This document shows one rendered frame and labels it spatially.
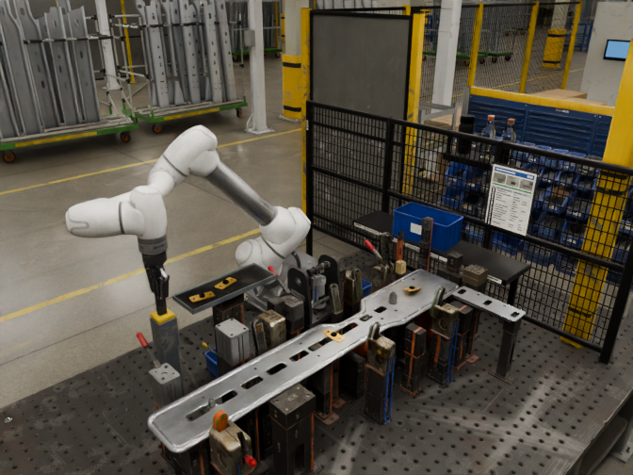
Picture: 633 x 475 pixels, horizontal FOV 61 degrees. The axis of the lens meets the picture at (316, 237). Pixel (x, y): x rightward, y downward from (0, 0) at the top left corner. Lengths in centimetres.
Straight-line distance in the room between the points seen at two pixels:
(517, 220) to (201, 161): 141
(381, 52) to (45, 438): 335
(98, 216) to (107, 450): 85
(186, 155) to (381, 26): 248
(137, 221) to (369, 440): 110
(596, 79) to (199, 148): 713
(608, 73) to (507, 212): 618
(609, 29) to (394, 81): 482
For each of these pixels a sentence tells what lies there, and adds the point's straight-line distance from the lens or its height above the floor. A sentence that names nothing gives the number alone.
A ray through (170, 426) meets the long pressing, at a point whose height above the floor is 100.
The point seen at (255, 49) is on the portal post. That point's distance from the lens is 880.
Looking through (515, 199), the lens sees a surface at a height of 131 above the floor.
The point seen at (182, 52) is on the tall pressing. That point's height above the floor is 113.
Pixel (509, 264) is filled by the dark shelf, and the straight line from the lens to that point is 259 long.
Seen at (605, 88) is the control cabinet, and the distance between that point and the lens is 868.
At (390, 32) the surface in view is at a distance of 428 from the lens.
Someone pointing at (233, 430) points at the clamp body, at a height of 106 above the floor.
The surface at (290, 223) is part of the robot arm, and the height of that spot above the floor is 118.
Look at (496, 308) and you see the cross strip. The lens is 229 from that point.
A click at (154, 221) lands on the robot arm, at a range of 171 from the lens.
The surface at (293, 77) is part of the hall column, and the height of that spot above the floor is 75.
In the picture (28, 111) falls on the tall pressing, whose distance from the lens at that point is 846.
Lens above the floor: 216
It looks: 25 degrees down
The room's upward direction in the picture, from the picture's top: straight up
